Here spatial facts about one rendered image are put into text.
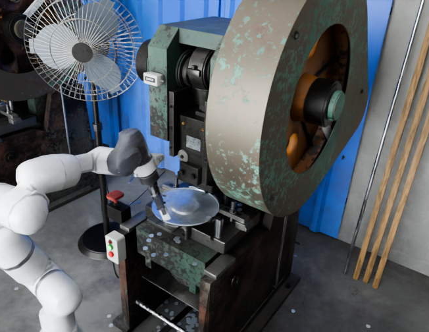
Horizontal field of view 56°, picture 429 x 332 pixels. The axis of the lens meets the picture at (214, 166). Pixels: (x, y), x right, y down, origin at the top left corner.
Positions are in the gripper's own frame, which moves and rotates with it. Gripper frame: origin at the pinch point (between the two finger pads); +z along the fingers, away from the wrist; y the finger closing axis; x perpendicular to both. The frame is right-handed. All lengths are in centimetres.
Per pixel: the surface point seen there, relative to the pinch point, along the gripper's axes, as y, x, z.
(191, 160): -12.9, 17.3, -11.4
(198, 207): -7.1, 13.2, 7.9
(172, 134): -16.2, 13.2, -23.9
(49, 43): -75, -29, -63
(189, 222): 3.0, 8.2, 6.8
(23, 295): -48, -98, 54
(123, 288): -15, -35, 44
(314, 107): 22, 60, -34
